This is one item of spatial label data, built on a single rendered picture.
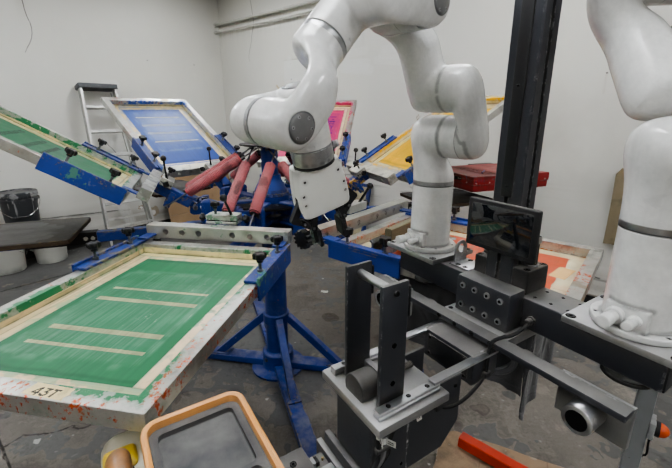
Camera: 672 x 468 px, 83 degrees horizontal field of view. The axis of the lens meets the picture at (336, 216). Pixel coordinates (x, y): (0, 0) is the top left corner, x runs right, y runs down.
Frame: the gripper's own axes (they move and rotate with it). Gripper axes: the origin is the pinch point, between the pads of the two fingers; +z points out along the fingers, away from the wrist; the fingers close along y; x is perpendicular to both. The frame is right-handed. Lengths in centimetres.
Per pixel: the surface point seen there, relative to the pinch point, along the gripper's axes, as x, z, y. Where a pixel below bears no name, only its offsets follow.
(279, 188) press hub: -114, 44, -23
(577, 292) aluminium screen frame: 18, 40, -59
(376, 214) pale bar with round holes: -66, 50, -50
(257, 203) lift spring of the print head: -88, 34, -5
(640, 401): 38, 65, -60
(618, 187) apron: -61, 114, -241
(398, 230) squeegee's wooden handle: -36, 39, -40
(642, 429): 41, 72, -59
